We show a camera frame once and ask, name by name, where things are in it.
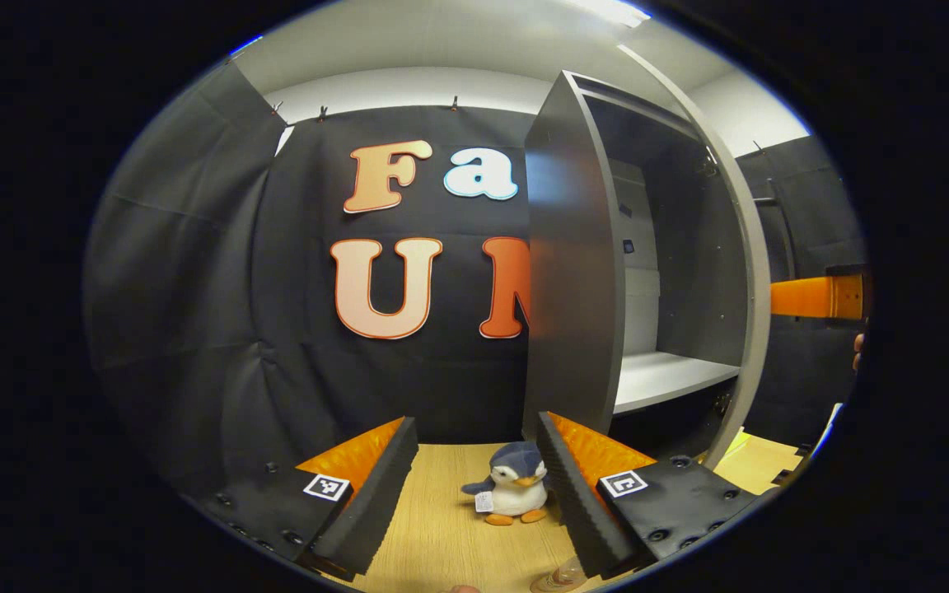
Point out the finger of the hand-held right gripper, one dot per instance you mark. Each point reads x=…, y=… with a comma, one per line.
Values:
x=812, y=296

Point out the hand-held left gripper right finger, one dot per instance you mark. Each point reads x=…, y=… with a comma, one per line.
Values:
x=577, y=502

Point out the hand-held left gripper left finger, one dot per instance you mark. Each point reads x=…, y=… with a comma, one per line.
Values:
x=376, y=502

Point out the white cabinet door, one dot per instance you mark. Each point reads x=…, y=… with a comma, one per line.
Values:
x=759, y=313

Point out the clear plastic bottle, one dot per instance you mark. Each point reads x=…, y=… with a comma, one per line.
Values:
x=561, y=579

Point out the white cabinet shelf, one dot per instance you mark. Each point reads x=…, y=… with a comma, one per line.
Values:
x=664, y=379

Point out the grey cabinet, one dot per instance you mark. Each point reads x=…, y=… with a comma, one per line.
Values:
x=573, y=288

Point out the penguin plush toy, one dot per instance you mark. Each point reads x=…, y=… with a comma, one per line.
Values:
x=516, y=494

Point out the black backdrop cloth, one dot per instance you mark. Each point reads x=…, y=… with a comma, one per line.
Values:
x=194, y=288

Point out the ceiling light strip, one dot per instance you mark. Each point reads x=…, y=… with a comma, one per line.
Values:
x=245, y=45
x=614, y=10

